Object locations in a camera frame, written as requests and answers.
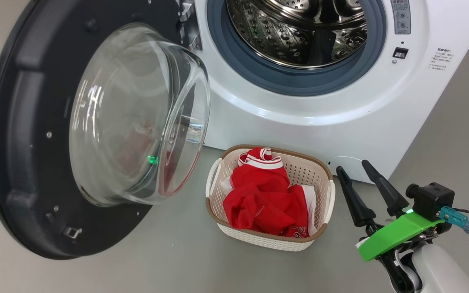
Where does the red and white garment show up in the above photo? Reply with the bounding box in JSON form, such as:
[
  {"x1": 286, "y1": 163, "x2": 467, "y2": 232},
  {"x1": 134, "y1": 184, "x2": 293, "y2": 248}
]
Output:
[{"x1": 222, "y1": 147, "x2": 317, "y2": 238}]

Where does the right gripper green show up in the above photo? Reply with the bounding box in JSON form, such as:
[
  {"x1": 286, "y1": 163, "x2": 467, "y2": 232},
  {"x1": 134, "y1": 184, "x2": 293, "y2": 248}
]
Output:
[{"x1": 335, "y1": 160, "x2": 451, "y2": 291}]

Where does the stainless steel washing machine drum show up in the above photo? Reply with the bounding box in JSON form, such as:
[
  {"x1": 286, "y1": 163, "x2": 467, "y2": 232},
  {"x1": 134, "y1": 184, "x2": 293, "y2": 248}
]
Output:
[{"x1": 226, "y1": 0, "x2": 368, "y2": 70}]

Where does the grey warning sticker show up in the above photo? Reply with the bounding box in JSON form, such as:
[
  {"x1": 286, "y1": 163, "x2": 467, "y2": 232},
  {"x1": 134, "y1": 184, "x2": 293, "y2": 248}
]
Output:
[{"x1": 390, "y1": 0, "x2": 412, "y2": 35}]

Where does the dark grey round washer door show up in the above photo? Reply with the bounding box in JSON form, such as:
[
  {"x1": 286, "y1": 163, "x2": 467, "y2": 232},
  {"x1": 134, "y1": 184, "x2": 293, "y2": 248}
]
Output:
[{"x1": 0, "y1": 0, "x2": 211, "y2": 260}]

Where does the cream perforated laundry basket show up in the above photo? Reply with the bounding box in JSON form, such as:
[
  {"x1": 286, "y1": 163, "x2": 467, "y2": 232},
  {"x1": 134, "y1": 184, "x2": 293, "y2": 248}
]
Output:
[{"x1": 205, "y1": 144, "x2": 336, "y2": 252}]

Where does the white front-load washing machine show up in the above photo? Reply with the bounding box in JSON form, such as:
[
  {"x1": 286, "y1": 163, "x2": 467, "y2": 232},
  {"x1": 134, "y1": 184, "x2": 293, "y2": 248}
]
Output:
[{"x1": 186, "y1": 0, "x2": 469, "y2": 184}]

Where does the round white filter cover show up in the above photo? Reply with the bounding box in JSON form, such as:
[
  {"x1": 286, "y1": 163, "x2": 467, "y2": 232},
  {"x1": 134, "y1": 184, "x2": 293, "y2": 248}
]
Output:
[{"x1": 326, "y1": 157, "x2": 367, "y2": 184}]

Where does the black cable with teal connector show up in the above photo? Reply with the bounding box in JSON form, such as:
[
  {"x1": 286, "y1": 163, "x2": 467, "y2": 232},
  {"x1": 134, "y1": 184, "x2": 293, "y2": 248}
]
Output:
[{"x1": 438, "y1": 206, "x2": 469, "y2": 238}]

